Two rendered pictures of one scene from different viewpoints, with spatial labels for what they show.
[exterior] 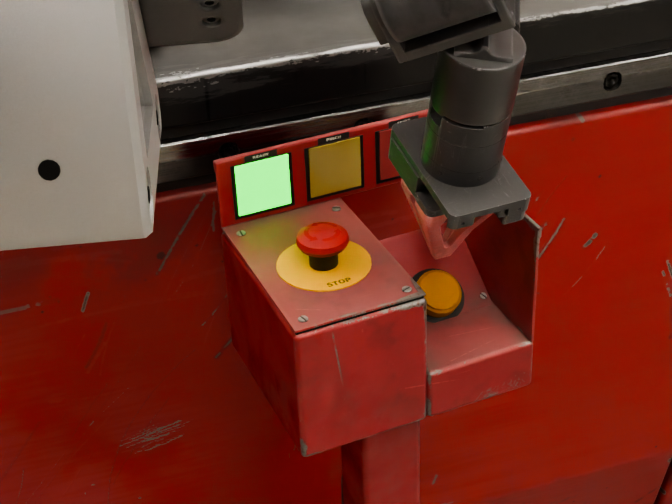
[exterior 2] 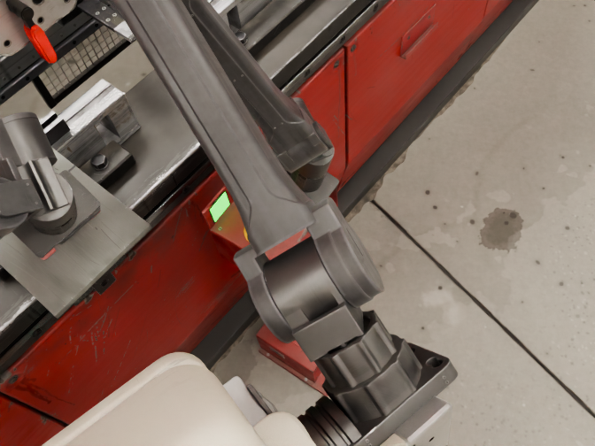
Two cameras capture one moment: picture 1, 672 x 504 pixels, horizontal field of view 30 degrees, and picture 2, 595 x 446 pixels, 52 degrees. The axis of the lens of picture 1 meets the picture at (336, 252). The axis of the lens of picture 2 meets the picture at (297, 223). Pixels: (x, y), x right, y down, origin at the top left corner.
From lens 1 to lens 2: 0.55 m
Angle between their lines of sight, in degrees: 32
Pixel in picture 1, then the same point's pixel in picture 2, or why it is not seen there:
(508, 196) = (332, 186)
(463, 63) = (316, 165)
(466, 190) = (317, 191)
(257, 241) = (229, 229)
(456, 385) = not seen: hidden behind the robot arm
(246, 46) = (173, 145)
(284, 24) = (178, 122)
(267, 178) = (220, 203)
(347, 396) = not seen: hidden behind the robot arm
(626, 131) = (314, 86)
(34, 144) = not seen: outside the picture
